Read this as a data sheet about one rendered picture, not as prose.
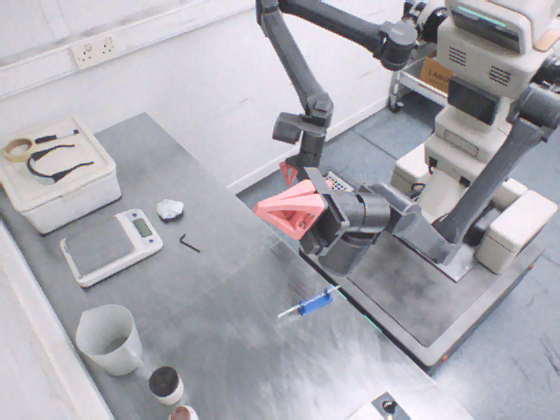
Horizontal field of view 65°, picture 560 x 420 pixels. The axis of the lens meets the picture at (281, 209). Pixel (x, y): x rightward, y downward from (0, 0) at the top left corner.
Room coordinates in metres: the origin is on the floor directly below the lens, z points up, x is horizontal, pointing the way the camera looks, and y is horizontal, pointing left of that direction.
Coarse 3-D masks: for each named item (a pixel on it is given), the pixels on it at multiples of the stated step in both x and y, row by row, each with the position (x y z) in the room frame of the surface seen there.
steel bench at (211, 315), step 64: (128, 128) 1.38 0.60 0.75; (0, 192) 1.03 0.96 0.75; (128, 192) 1.03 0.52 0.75; (192, 192) 1.03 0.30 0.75; (64, 256) 0.77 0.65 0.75; (192, 256) 0.77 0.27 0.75; (256, 256) 0.77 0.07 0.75; (64, 320) 0.56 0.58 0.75; (192, 320) 0.56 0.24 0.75; (256, 320) 0.56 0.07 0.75; (320, 320) 0.56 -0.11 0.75; (128, 384) 0.39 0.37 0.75; (192, 384) 0.39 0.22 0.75; (256, 384) 0.39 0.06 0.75; (320, 384) 0.39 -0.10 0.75; (384, 384) 0.39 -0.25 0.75
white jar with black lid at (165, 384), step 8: (160, 368) 0.40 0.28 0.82; (168, 368) 0.40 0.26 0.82; (152, 376) 0.38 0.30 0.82; (160, 376) 0.38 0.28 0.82; (168, 376) 0.38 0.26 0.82; (176, 376) 0.38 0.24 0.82; (152, 384) 0.36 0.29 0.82; (160, 384) 0.36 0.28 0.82; (168, 384) 0.36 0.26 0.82; (176, 384) 0.36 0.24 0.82; (152, 392) 0.35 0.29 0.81; (160, 392) 0.34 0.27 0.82; (168, 392) 0.34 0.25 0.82; (176, 392) 0.35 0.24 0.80; (160, 400) 0.34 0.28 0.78; (168, 400) 0.34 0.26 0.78; (176, 400) 0.35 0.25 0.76
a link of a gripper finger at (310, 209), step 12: (312, 168) 0.42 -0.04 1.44; (300, 180) 0.40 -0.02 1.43; (312, 180) 0.39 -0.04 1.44; (324, 192) 0.38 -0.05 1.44; (264, 204) 0.34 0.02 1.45; (276, 204) 0.35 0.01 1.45; (288, 204) 0.35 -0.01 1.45; (300, 204) 0.35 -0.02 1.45; (312, 204) 0.35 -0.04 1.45; (324, 204) 0.35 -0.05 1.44; (264, 216) 0.34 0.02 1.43; (276, 216) 0.35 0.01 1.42; (300, 216) 0.35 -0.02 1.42; (312, 216) 0.35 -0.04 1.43; (288, 228) 0.34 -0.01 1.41; (300, 228) 0.35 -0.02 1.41; (312, 228) 0.35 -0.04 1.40
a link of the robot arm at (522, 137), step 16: (528, 96) 0.81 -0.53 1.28; (512, 112) 0.81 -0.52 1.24; (512, 128) 0.78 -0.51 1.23; (528, 128) 0.76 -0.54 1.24; (544, 128) 0.75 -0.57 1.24; (512, 144) 0.75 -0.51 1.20; (528, 144) 0.74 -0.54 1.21; (496, 160) 0.73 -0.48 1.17; (512, 160) 0.72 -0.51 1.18; (480, 176) 0.72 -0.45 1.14; (496, 176) 0.70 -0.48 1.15; (480, 192) 0.69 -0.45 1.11; (464, 208) 0.67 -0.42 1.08; (480, 208) 0.67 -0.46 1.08; (448, 224) 0.65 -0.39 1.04; (464, 224) 0.64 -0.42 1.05; (448, 240) 0.65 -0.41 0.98
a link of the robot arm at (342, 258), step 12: (372, 192) 0.45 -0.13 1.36; (396, 216) 0.41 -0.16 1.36; (408, 216) 0.42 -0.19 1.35; (384, 228) 0.40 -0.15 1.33; (396, 228) 0.40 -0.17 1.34; (348, 240) 0.38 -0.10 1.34; (372, 240) 0.40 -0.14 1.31; (336, 252) 0.37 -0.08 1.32; (348, 252) 0.36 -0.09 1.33; (360, 252) 0.37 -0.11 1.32; (324, 264) 0.37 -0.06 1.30; (336, 264) 0.36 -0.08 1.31; (348, 264) 0.36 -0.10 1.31; (348, 276) 0.36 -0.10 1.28
